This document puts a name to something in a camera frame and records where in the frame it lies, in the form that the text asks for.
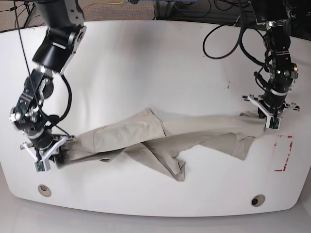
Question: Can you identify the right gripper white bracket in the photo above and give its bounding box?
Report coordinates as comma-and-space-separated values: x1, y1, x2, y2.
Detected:
20, 135, 74, 171

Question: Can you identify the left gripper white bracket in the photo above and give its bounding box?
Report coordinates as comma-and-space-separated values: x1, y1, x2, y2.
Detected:
242, 95, 299, 128

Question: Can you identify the beige t-shirt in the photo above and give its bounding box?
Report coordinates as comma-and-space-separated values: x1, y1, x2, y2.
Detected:
61, 109, 266, 182

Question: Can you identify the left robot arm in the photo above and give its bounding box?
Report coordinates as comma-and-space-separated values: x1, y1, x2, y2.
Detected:
242, 0, 299, 130

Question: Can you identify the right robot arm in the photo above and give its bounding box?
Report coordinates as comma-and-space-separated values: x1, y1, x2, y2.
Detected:
10, 0, 86, 172

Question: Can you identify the red tape rectangle marking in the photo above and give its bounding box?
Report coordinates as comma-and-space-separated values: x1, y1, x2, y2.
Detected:
272, 135, 294, 172

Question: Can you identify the black tripod stand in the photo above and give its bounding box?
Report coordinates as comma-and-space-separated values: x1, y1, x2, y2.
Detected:
22, 1, 35, 29

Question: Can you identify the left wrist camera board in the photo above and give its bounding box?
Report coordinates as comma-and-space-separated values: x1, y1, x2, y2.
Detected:
269, 117, 280, 130

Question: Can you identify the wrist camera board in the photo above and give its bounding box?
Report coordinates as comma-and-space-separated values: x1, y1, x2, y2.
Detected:
269, 117, 280, 130
35, 161, 45, 172

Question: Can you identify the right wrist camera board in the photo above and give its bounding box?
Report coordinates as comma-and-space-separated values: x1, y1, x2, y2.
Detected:
35, 161, 45, 172

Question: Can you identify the left table cable grommet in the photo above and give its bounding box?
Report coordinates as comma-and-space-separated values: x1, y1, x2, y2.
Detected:
38, 184, 52, 197

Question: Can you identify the table cable grommet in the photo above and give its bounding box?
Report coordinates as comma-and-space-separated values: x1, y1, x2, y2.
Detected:
38, 184, 52, 197
251, 194, 265, 207

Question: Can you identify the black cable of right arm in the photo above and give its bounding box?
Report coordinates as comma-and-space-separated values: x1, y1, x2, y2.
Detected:
13, 0, 73, 136

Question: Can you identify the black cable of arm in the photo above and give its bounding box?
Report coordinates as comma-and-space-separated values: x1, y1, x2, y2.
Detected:
203, 0, 270, 85
13, 0, 73, 136

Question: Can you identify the right table cable grommet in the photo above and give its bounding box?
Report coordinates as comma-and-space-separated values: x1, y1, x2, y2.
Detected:
251, 194, 265, 207

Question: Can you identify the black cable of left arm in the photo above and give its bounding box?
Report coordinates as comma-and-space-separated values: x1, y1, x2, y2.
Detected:
203, 0, 270, 85

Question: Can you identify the yellow cable on floor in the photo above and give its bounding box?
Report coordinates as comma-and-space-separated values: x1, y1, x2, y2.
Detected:
84, 1, 126, 9

